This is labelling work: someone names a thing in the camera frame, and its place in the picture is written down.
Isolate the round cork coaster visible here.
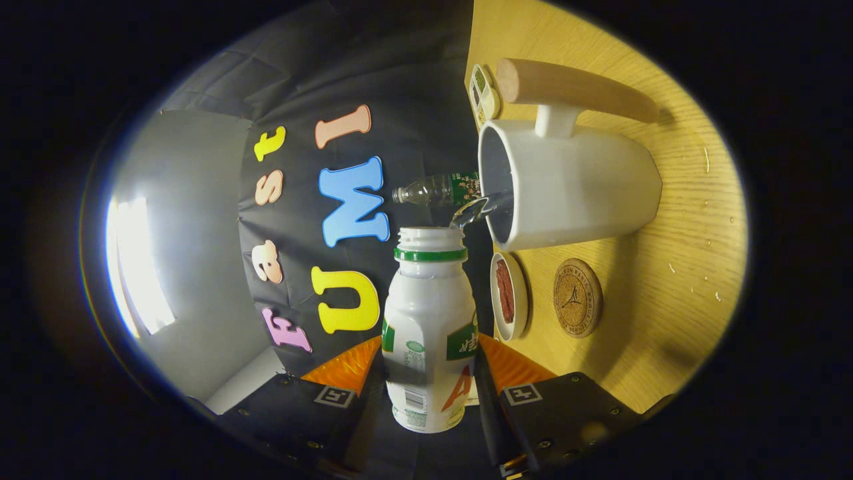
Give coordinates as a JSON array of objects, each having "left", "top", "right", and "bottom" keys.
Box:
[{"left": 553, "top": 258, "right": 604, "bottom": 339}]

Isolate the white cup with wooden handle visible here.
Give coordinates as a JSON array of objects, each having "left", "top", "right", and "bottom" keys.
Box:
[{"left": 477, "top": 58, "right": 663, "bottom": 253}]

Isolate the white divided tray of beans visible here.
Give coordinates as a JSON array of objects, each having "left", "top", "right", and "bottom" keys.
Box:
[{"left": 468, "top": 63, "right": 502, "bottom": 131}]

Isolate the white juice bottle green label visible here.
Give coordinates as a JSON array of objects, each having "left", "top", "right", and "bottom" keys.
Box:
[{"left": 382, "top": 227, "right": 479, "bottom": 434}]

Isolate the black backdrop cloth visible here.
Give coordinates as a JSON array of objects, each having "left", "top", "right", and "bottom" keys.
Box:
[{"left": 157, "top": 0, "right": 507, "bottom": 480}]

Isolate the wooden table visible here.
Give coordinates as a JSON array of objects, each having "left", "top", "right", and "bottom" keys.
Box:
[{"left": 463, "top": 0, "right": 748, "bottom": 414}]

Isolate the round plate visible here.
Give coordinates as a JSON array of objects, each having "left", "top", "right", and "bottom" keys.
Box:
[{"left": 490, "top": 251, "right": 530, "bottom": 343}]

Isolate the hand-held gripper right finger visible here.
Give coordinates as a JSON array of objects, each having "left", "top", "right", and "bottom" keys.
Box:
[{"left": 474, "top": 333, "right": 644, "bottom": 477}]

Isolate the clear plastic water bottle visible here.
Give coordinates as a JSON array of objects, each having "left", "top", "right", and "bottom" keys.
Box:
[{"left": 392, "top": 171, "right": 482, "bottom": 209}]

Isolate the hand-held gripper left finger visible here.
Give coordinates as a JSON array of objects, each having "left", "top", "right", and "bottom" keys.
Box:
[{"left": 220, "top": 335, "right": 386, "bottom": 475}]

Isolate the red food slice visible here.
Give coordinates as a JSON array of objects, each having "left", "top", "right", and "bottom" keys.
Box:
[{"left": 495, "top": 259, "right": 516, "bottom": 325}]

